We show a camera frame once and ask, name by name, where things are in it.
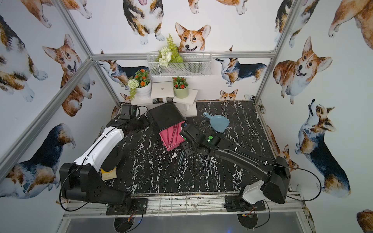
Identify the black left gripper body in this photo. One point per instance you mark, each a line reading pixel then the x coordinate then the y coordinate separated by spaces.
pixel 143 122

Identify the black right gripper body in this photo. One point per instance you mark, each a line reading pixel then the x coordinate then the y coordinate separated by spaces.
pixel 190 149

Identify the black drawer cabinet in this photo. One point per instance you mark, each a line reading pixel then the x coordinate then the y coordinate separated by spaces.
pixel 164 116

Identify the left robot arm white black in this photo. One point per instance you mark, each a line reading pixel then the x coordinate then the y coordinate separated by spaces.
pixel 81 181

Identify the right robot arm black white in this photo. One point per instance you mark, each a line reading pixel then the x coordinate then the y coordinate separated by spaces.
pixel 273 174

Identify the green pencil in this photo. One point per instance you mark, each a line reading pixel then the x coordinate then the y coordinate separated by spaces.
pixel 179 162
pixel 184 159

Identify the green pencil left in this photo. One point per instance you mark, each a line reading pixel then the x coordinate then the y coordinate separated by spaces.
pixel 179 162

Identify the teal plastic dustpan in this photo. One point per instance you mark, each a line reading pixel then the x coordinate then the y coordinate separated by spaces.
pixel 218 123

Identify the white pot orange flowers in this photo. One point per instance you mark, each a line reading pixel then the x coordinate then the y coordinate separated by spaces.
pixel 140 85

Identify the white stepped display stand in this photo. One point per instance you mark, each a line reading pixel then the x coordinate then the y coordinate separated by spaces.
pixel 161 93

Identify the green pot red flowers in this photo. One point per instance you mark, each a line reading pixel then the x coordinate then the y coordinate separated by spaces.
pixel 180 87

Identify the yellow cloth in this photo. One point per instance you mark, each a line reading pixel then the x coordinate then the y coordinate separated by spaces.
pixel 109 175

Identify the green white artificial fern flowers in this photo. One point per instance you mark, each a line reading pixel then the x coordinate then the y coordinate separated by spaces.
pixel 169 54

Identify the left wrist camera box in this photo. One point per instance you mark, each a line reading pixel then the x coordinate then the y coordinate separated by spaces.
pixel 129 111

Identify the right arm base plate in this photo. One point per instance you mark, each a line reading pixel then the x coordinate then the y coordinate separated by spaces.
pixel 238 204

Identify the white wire basket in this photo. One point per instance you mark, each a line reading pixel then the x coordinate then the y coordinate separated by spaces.
pixel 194 64

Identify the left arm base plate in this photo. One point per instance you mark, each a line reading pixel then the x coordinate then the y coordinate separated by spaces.
pixel 137 206

